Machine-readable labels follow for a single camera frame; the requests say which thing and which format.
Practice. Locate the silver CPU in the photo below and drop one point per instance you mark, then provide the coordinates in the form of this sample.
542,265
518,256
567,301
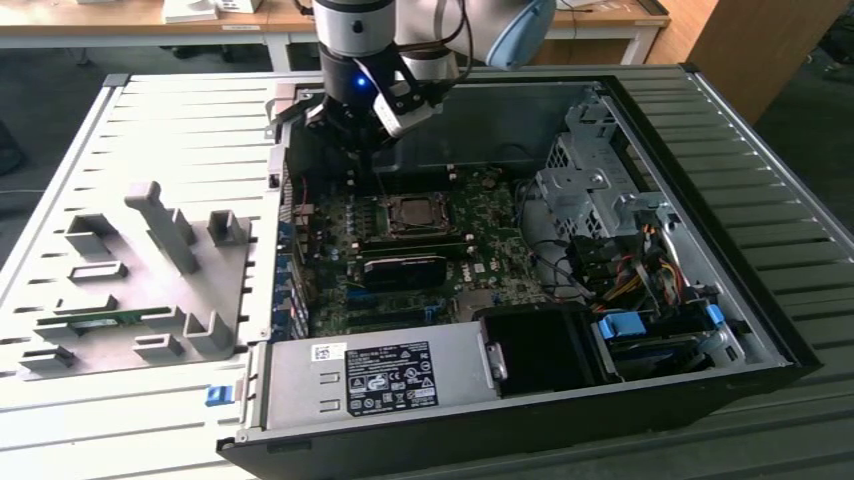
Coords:
420,212

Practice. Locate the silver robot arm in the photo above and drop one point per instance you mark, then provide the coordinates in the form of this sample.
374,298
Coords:
354,25

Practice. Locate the CPU socket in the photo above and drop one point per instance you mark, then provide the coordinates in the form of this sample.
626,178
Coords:
386,198

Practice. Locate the black graphics card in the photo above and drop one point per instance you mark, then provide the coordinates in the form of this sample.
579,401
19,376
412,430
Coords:
403,272

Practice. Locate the green motherboard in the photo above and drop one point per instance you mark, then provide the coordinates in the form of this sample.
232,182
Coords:
507,250

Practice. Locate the silver drive cage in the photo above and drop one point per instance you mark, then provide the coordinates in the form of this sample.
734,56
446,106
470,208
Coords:
587,200

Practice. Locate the grey chipset heatsink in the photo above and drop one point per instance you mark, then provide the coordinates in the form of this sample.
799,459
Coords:
474,306

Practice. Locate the grey parts rack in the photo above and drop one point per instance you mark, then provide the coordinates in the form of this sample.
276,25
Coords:
147,295

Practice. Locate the green RAM stick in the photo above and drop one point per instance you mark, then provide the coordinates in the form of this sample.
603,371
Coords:
127,316

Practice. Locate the wooden cabinet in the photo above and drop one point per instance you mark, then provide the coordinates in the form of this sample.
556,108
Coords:
747,50

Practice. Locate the silver power supply unit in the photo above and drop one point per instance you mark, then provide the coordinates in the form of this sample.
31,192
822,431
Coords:
300,380

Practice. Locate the blue disk carrier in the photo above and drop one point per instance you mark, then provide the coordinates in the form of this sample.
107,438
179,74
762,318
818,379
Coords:
620,327

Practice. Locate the blue plastic clip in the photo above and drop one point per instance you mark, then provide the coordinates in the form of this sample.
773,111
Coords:
220,395

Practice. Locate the black hard disk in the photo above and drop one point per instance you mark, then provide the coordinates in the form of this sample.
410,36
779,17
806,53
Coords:
654,357

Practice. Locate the blue case latch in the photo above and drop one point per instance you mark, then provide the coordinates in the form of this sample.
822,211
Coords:
714,315

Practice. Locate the dark office chair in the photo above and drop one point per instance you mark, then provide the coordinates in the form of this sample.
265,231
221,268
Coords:
834,55

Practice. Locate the black PC case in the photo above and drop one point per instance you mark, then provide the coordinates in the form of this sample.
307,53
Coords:
467,440

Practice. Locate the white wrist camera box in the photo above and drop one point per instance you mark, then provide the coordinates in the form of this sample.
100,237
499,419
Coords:
403,117

